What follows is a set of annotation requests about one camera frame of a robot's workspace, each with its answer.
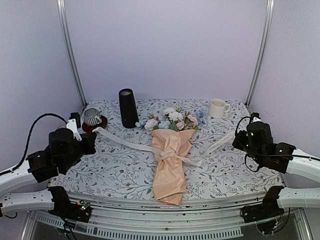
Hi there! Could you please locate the peach paper flower bouquet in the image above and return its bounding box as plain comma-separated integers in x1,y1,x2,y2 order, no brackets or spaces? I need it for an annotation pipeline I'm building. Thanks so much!
134,106,208,206

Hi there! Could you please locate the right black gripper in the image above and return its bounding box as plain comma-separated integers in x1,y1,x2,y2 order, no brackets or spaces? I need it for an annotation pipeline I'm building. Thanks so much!
232,130,264,164

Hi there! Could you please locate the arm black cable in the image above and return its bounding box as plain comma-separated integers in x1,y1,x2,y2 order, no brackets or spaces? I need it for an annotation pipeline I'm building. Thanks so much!
234,116,320,173
9,113,68,173

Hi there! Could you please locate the aluminium front rail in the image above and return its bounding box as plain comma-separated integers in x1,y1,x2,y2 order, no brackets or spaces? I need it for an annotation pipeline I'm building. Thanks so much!
21,192,313,240

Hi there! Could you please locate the right aluminium frame post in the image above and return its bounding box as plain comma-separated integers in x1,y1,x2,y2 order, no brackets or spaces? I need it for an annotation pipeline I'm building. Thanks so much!
245,0,275,109

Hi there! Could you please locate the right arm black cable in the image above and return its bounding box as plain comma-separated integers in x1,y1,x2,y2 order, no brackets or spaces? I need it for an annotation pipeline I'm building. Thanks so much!
234,116,320,173

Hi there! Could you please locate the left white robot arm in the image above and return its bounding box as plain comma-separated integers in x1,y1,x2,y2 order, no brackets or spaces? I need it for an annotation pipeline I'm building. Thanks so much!
0,128,97,220

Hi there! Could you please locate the cream printed ribbon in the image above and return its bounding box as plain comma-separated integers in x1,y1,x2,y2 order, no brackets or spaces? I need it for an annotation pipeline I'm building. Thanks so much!
93,127,235,167

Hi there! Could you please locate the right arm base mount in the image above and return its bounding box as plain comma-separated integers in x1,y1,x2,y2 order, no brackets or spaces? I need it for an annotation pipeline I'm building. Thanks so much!
239,186,285,235

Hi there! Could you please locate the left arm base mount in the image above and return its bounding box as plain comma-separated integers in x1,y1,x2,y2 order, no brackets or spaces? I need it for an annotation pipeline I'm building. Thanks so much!
47,186,92,223

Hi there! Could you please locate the cream ceramic mug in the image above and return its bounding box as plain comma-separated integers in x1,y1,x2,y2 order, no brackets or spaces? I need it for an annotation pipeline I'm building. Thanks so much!
208,98,231,119

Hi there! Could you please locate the aluminium frame post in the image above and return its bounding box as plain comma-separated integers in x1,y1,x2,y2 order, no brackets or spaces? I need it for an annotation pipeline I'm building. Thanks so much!
245,0,275,109
56,0,87,107

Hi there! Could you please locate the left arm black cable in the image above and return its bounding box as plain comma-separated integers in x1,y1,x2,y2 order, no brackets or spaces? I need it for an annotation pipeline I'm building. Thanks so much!
9,113,68,173

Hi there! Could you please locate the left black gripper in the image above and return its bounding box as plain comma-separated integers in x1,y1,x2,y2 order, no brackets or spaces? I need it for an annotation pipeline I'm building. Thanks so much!
61,132,97,172

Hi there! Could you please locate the black cylindrical vase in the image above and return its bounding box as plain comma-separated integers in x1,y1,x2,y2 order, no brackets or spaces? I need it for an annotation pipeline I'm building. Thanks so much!
118,88,139,129

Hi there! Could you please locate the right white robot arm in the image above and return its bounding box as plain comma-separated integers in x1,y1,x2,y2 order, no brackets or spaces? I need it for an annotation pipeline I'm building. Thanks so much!
232,121,320,218

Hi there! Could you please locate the red round coaster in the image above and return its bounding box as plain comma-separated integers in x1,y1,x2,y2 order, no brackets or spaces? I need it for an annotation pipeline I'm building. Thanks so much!
81,116,108,133

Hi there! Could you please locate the floral patterned tablecloth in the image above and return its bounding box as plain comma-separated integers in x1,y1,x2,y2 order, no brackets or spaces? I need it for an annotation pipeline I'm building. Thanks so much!
49,100,284,200

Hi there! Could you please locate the striped black white cup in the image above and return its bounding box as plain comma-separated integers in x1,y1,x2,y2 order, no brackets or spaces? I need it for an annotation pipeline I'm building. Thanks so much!
83,108,102,126

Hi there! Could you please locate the left aluminium frame post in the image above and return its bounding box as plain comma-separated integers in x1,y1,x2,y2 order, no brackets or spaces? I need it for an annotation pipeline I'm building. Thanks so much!
56,0,87,107

